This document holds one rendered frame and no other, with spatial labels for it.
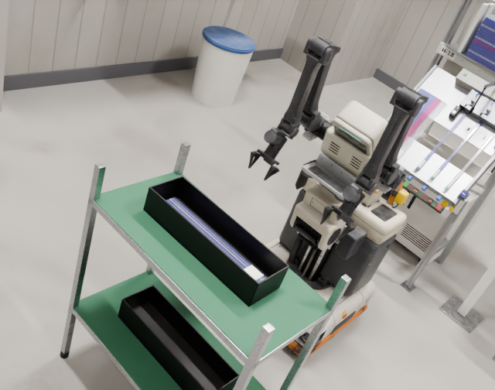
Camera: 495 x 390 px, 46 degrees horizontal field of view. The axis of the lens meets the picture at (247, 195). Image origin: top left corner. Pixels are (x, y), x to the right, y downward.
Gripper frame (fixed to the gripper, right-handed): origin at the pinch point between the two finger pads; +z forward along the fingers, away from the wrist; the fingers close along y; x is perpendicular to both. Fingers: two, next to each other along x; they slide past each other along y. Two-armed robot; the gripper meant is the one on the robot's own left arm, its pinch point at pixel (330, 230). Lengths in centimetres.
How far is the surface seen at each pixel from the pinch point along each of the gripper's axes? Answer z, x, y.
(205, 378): 79, -14, -1
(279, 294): 24.5, -36.8, 7.9
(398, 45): -159, 437, -171
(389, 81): -121, 453, -159
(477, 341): 20, 170, 79
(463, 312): 12, 179, 62
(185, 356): 79, -12, -14
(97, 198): 38, -56, -65
